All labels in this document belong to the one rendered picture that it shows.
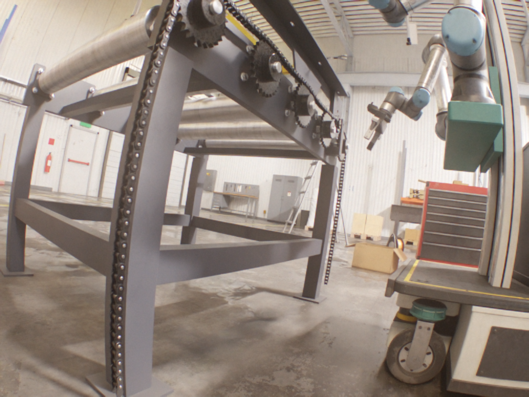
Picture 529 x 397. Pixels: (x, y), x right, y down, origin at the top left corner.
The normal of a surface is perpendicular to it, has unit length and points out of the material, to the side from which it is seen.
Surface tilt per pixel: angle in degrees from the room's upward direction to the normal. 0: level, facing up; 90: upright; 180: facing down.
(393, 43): 90
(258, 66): 90
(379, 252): 90
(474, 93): 73
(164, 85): 90
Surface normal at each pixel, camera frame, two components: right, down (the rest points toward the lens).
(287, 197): -0.48, -0.11
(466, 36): -0.69, 0.00
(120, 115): 0.87, 0.11
